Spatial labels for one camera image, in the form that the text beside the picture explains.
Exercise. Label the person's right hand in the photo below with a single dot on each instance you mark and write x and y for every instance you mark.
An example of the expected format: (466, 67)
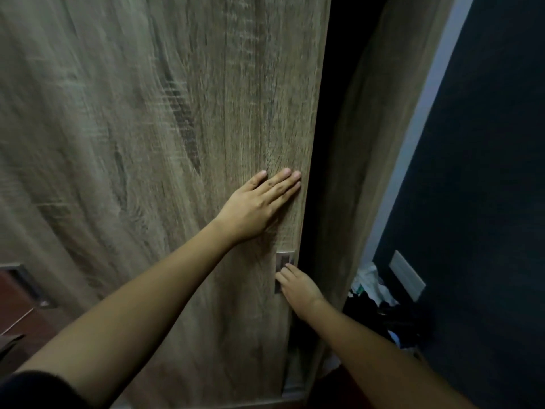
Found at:
(301, 291)

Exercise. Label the person's left hand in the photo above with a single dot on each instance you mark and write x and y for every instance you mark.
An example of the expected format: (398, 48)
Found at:
(249, 208)

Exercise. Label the person's left middle finger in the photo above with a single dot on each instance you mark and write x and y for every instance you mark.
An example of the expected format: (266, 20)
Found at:
(284, 186)

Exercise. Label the person's left little finger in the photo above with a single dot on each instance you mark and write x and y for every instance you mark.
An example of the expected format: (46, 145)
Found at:
(255, 179)

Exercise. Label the person's right fingers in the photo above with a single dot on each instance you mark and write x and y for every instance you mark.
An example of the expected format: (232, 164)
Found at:
(288, 274)

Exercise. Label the wooden sliding wardrobe door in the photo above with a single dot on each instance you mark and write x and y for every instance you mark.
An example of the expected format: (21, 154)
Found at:
(140, 123)

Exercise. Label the person's right forearm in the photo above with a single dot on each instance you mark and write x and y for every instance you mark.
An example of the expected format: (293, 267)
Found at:
(374, 357)

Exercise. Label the person's left forearm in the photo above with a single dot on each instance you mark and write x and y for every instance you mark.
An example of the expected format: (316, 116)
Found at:
(140, 302)

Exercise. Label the white plastic bag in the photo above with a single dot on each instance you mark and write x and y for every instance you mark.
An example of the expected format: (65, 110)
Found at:
(370, 283)

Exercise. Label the wooden wardrobe side panel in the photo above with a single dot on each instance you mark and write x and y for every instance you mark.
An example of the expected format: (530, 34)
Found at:
(366, 144)

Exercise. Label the pile of dark clothes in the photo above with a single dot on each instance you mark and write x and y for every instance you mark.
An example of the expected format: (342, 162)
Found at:
(383, 319)

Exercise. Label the black shirt sleeve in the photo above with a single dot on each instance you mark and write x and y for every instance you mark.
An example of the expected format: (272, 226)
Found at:
(38, 391)

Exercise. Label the white wall socket plate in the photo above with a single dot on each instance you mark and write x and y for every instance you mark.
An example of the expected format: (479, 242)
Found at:
(407, 275)

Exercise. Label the white wall trim strip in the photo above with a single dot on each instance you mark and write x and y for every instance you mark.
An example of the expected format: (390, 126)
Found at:
(419, 110)

